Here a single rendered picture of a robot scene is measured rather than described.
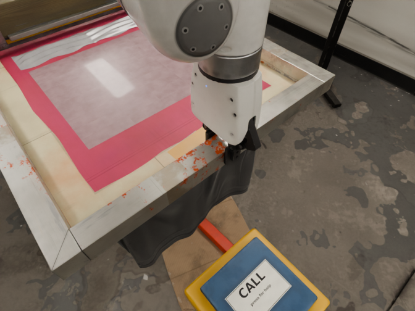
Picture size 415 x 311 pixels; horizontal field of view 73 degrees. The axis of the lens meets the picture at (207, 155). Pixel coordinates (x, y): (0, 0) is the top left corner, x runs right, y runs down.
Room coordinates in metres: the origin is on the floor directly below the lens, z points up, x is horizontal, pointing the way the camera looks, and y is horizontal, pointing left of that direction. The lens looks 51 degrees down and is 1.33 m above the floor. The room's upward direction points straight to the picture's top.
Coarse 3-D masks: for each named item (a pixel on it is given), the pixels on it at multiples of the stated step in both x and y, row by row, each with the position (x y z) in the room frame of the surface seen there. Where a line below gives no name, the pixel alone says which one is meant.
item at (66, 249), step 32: (288, 64) 0.52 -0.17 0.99; (288, 96) 0.41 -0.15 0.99; (0, 128) 0.33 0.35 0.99; (0, 160) 0.26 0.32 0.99; (192, 160) 0.26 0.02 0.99; (32, 192) 0.20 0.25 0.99; (128, 192) 0.20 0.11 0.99; (160, 192) 0.20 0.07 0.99; (32, 224) 0.16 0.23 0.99; (64, 224) 0.16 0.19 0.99; (96, 224) 0.16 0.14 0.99; (128, 224) 0.16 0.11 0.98; (64, 256) 0.11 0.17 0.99; (96, 256) 0.13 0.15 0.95
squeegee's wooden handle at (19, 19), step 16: (0, 0) 0.65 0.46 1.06; (16, 0) 0.66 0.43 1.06; (32, 0) 0.68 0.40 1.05; (48, 0) 0.70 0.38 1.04; (64, 0) 0.72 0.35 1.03; (80, 0) 0.75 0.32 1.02; (96, 0) 0.78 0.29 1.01; (112, 0) 0.81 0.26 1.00; (0, 16) 0.63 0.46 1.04; (16, 16) 0.65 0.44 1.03; (32, 16) 0.67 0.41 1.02; (48, 16) 0.69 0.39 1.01; (64, 16) 0.72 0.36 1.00
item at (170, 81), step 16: (112, 16) 0.80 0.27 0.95; (128, 32) 0.71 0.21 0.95; (112, 48) 0.64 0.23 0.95; (128, 48) 0.64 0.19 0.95; (144, 48) 0.64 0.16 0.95; (128, 64) 0.57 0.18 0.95; (144, 64) 0.57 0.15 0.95; (160, 64) 0.57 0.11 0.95; (176, 64) 0.57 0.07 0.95; (192, 64) 0.57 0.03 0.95; (144, 80) 0.51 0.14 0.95; (160, 80) 0.51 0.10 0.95; (176, 80) 0.51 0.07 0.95; (160, 96) 0.45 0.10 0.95; (176, 96) 0.45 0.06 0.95; (176, 112) 0.40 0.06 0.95; (192, 112) 0.40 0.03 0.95
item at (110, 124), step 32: (64, 32) 0.71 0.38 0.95; (64, 64) 0.57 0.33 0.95; (96, 64) 0.57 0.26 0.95; (32, 96) 0.45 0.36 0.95; (64, 96) 0.45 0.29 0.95; (96, 96) 0.45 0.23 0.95; (128, 96) 0.45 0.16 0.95; (64, 128) 0.36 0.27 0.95; (96, 128) 0.36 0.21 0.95; (128, 128) 0.36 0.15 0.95; (160, 128) 0.36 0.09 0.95; (192, 128) 0.36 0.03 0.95; (96, 160) 0.29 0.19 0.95; (128, 160) 0.29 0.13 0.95
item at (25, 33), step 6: (102, 6) 0.77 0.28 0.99; (108, 6) 0.78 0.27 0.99; (114, 6) 0.79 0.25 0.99; (78, 12) 0.74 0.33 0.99; (84, 12) 0.74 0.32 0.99; (90, 12) 0.75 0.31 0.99; (96, 12) 0.76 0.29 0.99; (66, 18) 0.71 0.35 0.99; (72, 18) 0.71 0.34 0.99; (78, 18) 0.72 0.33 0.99; (42, 24) 0.68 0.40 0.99; (48, 24) 0.68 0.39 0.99; (54, 24) 0.68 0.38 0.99; (60, 24) 0.69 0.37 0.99; (24, 30) 0.65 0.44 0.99; (30, 30) 0.65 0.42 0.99; (36, 30) 0.65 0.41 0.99; (42, 30) 0.66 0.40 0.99; (12, 36) 0.62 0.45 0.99; (18, 36) 0.63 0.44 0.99; (24, 36) 0.63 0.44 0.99
